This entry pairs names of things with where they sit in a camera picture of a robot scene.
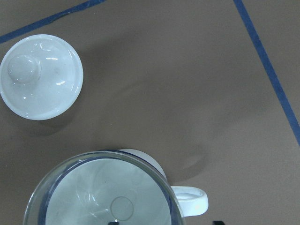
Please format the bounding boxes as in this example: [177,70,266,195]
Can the clear glass funnel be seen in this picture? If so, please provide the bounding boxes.
[23,150,186,225]

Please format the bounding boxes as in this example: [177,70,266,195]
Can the white enamel mug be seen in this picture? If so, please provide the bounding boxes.
[120,149,209,217]

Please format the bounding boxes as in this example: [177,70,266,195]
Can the blue tape grid lines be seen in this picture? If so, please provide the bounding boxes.
[0,0,300,143]

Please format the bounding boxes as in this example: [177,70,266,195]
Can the white ceramic lid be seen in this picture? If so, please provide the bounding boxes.
[0,34,83,120]

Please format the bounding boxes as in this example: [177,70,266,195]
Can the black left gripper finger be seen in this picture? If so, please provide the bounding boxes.
[212,221,223,225]

